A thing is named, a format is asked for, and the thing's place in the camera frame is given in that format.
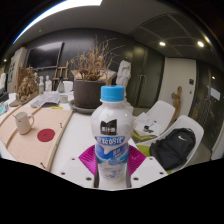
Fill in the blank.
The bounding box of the small white plaster figurine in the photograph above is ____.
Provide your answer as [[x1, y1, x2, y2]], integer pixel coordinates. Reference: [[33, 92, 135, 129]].
[[44, 74, 53, 93]]

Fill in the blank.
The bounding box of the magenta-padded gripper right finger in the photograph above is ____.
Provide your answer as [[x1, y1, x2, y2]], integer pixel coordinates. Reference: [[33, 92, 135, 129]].
[[125, 144, 168, 190]]

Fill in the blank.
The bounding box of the pale green spray bottle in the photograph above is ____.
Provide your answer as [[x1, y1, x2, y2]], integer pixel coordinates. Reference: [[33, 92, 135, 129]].
[[38, 75, 45, 95]]

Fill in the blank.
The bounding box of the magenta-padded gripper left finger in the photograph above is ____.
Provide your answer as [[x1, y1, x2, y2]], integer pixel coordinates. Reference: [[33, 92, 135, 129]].
[[58, 144, 100, 190]]

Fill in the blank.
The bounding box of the dried plant in grey pot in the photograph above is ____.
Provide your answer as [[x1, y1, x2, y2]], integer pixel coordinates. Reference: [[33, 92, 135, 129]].
[[69, 35, 118, 109]]

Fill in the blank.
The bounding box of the wooden easel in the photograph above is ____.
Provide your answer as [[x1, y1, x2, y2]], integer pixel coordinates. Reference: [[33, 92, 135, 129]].
[[51, 60, 70, 91]]

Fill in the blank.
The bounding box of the printed newspaper sheet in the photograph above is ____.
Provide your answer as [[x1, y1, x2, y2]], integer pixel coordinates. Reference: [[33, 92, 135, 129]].
[[29, 91, 61, 108]]

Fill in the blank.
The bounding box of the white plaster torso statue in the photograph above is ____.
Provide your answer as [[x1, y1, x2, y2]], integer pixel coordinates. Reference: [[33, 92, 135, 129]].
[[115, 59, 133, 89]]

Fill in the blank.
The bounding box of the tan wooden drawing board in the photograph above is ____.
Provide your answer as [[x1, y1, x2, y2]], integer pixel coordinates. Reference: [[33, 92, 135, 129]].
[[0, 104, 74, 173]]

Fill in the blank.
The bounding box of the stack of white papers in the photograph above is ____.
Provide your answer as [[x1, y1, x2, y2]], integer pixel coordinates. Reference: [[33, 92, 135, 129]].
[[133, 112, 162, 138]]

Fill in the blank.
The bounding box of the white drink bottle blue cap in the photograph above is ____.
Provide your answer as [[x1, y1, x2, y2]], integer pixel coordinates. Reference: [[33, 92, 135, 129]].
[[90, 85, 135, 183]]

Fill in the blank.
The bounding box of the grey plant pot saucer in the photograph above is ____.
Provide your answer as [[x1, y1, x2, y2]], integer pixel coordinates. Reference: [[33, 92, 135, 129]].
[[68, 99, 101, 115]]

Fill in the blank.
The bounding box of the wooden figure sculpture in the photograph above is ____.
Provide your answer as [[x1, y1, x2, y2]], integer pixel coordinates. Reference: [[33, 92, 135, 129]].
[[170, 85, 184, 114]]

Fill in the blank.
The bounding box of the pale cabinet with pictures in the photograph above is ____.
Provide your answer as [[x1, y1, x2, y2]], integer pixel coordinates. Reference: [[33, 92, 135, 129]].
[[6, 46, 28, 94]]

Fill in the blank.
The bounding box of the white ceramic mug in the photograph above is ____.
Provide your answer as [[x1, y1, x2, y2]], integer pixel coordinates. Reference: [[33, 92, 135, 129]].
[[13, 111, 35, 136]]

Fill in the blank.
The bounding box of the flat round red coaster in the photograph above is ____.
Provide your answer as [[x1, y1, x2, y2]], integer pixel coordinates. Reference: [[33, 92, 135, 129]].
[[36, 128, 56, 143]]

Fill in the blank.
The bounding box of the dark double door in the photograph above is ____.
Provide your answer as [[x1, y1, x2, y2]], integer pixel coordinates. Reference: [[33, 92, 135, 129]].
[[128, 44, 166, 108]]

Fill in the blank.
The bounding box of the long ceiling strip light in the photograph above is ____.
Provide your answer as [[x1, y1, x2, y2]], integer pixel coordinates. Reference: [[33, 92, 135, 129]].
[[13, 0, 104, 44]]

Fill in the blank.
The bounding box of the white plastic chair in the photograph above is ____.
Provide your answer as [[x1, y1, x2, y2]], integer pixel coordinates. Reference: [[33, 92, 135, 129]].
[[136, 114, 205, 174], [61, 80, 74, 94], [133, 100, 176, 134]]

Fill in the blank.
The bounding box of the black wall screen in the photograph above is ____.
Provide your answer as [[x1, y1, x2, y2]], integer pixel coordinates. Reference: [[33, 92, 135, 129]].
[[25, 40, 65, 71]]

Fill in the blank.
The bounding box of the green seat cushion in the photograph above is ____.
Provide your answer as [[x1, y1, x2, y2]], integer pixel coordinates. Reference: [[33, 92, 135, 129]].
[[135, 143, 153, 158]]

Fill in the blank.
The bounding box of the black backpack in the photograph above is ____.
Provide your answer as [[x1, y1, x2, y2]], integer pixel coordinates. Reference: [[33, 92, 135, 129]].
[[149, 127, 197, 171]]

